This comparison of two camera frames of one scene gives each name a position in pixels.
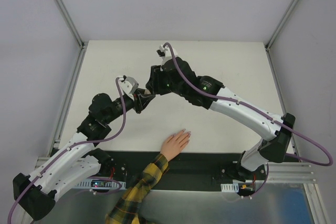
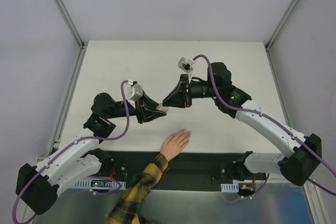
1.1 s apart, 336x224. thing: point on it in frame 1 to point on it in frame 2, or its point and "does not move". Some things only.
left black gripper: (140, 100) to (139, 112)
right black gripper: (153, 78) to (187, 91)
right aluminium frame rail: (313, 193) does not move
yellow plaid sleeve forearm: (125, 211) does not move
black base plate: (184, 171) does not move
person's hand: (173, 145) does not move
